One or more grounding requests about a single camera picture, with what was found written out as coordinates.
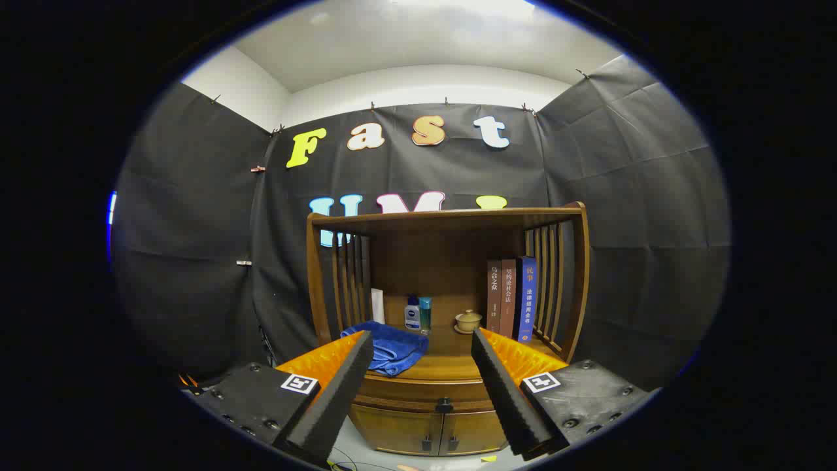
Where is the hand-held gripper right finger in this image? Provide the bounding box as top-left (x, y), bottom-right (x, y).
top-left (471, 327), bottom-right (658, 462)

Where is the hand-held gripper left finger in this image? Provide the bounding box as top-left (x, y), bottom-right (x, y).
top-left (185, 330), bottom-right (375, 468)

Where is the wooden drawer with black knob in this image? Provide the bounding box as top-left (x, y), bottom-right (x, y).
top-left (356, 374), bottom-right (499, 414)

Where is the wooden cabinet door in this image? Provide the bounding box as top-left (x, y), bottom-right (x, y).
top-left (439, 411), bottom-right (512, 457)
top-left (349, 404), bottom-right (445, 457)

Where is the wooden countertop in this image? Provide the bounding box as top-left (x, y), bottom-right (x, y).
top-left (337, 307), bottom-right (564, 381)

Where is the brown wooden cabinet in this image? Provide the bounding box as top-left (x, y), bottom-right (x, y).
top-left (306, 201), bottom-right (590, 457)

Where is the blue folded towel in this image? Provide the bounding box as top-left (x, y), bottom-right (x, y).
top-left (340, 320), bottom-right (430, 378)

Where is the blue book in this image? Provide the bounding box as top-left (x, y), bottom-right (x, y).
top-left (515, 256), bottom-right (538, 343)

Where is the reddish brown book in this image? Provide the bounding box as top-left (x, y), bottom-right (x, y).
top-left (500, 258), bottom-right (519, 338)

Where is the dark brown book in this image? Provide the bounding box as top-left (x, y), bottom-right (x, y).
top-left (487, 260), bottom-right (503, 334)

